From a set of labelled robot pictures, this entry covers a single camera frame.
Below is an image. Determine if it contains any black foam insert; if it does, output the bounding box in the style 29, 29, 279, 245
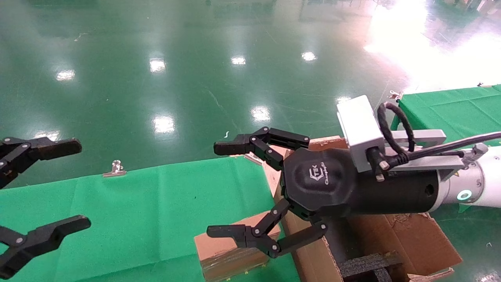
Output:
339, 253, 404, 282

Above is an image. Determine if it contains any large open cardboard carton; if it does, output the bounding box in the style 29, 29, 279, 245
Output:
262, 136, 463, 282

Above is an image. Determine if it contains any green cloth on side table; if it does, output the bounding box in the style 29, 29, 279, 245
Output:
391, 84, 501, 148

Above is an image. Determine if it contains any large green table cloth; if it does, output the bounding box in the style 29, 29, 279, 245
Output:
0, 157, 302, 282

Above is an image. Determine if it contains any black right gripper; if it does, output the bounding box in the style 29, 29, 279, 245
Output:
207, 127, 440, 259

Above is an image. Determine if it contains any small brown cardboard box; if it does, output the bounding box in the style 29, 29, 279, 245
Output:
195, 221, 281, 282

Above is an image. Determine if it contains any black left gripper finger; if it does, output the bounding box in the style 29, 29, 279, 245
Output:
0, 137, 83, 189
0, 215, 92, 280

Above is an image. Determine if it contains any grey camera mounting bracket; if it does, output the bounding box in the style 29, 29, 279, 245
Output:
386, 129, 476, 181

